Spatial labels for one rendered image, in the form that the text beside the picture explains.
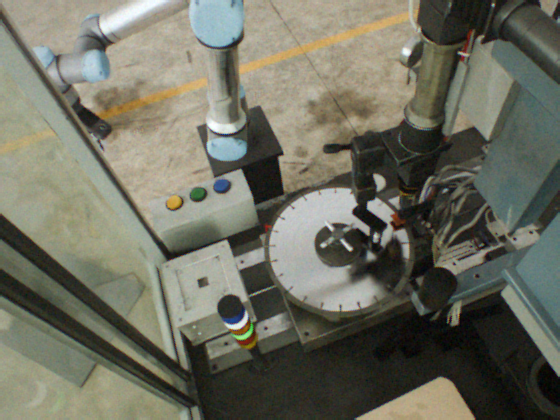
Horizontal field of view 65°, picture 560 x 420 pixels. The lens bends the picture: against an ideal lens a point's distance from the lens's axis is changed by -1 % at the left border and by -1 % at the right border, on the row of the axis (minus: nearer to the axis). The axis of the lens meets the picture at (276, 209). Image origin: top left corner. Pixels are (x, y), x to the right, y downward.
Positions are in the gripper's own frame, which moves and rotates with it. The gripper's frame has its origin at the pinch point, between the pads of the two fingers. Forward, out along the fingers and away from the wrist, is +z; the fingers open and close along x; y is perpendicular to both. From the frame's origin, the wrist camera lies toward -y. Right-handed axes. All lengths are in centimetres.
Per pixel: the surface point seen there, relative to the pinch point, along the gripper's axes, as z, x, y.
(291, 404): 16, 32, -84
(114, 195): -26, 20, -38
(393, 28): 91, -212, -16
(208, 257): 1, 14, -51
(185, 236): 8.4, 9.7, -37.1
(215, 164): 16.3, -20.1, -24.4
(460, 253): 12, -22, -106
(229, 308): -25, 28, -73
